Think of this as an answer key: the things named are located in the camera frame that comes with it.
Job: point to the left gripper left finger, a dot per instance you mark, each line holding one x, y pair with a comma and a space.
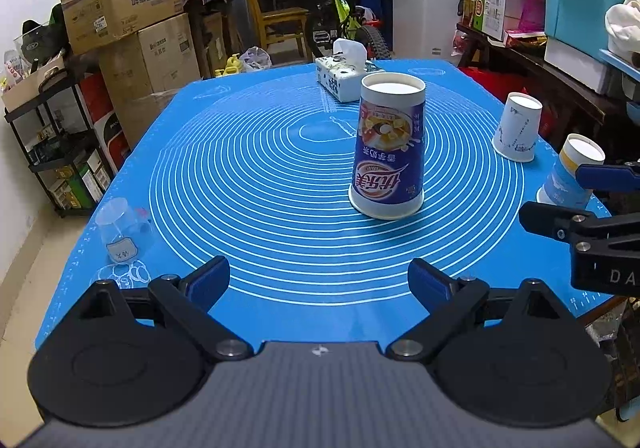
184, 304

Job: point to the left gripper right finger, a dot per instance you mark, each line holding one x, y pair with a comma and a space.
451, 307

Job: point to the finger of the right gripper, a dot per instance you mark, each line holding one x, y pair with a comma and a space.
611, 178
567, 225

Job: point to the purple milk tea paper cup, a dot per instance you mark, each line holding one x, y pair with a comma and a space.
388, 170

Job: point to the blue yellow paper cup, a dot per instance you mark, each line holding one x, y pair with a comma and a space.
561, 187

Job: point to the white marble paper cup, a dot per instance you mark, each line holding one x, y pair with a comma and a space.
517, 132

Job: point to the clear plastic cup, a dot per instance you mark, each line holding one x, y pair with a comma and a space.
125, 231

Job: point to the dark wooden side table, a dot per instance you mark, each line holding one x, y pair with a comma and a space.
569, 106

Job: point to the blue silicone baking mat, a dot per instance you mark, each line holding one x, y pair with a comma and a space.
256, 167

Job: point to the green white carton box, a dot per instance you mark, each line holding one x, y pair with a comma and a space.
494, 17

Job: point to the black metal shelf rack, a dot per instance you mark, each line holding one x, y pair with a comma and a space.
71, 167

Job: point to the lower cardboard box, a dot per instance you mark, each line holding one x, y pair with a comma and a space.
143, 71

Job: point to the yellow toy truck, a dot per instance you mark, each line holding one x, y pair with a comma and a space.
234, 65

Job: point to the white tissue box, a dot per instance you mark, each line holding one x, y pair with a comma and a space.
341, 73

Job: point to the white chest freezer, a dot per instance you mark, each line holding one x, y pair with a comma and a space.
424, 28

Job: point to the wooden chair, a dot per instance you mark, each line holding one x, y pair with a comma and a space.
279, 26

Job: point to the green black bicycle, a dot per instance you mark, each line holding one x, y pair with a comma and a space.
328, 20

